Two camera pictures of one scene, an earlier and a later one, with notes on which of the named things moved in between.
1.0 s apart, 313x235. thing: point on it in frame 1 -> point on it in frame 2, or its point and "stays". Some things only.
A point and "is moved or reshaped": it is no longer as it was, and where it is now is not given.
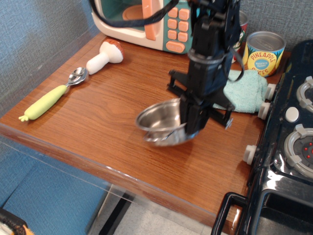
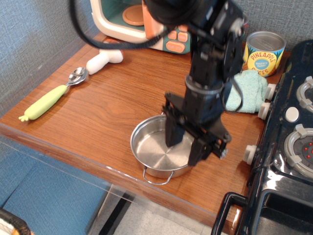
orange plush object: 28,231 -> 15,232
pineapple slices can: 263,52 stays
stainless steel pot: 161,120 is moved or reshaped
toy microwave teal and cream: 173,33 stays
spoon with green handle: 76,76 stays
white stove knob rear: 270,90 stays
